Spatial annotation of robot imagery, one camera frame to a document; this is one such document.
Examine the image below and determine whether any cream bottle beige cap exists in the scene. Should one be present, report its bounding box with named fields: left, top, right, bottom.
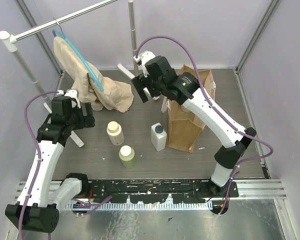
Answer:
left=181, top=105, right=191, bottom=113

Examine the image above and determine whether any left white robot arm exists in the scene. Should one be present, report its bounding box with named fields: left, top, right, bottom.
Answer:
left=5, top=89, right=95, bottom=234

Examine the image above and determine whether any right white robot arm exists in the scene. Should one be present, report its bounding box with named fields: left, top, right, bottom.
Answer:
left=131, top=51, right=256, bottom=197

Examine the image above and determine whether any brown canvas bag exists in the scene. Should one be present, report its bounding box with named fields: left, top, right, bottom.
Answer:
left=161, top=64, right=216, bottom=153

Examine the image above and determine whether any beige cloth garment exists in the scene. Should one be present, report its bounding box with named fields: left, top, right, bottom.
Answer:
left=53, top=36, right=134, bottom=113

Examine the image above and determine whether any beige bottle pink cap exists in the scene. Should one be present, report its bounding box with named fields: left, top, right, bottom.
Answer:
left=106, top=121, right=124, bottom=146

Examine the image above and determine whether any blue clothes hanger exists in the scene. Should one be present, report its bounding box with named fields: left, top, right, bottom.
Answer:
left=52, top=29, right=104, bottom=92

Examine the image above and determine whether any white square bottle black cap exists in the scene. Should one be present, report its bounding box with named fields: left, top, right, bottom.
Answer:
left=150, top=122, right=167, bottom=152

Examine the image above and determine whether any yellow-green bottle cream cap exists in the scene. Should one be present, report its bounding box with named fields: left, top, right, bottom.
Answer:
left=119, top=145, right=137, bottom=169

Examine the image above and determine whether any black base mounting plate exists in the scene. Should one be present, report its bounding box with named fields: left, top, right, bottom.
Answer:
left=75, top=178, right=227, bottom=204

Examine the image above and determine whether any white garment rack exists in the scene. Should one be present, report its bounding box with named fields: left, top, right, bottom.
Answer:
left=0, top=0, right=160, bottom=148

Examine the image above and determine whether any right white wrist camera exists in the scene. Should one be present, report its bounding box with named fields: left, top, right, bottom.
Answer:
left=133, top=51, right=156, bottom=78

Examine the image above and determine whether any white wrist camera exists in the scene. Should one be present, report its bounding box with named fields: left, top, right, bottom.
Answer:
left=133, top=51, right=156, bottom=78
left=56, top=89, right=81, bottom=109

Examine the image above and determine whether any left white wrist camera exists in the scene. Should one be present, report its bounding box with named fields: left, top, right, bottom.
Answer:
left=56, top=89, right=81, bottom=109

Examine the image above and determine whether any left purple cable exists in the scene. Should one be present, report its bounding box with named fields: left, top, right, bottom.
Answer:
left=16, top=90, right=65, bottom=240

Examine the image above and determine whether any purple cable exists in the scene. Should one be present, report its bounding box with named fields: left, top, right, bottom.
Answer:
left=135, top=35, right=275, bottom=216
left=16, top=90, right=65, bottom=240

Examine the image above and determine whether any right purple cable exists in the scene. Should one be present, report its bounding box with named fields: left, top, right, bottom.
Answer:
left=135, top=35, right=275, bottom=216

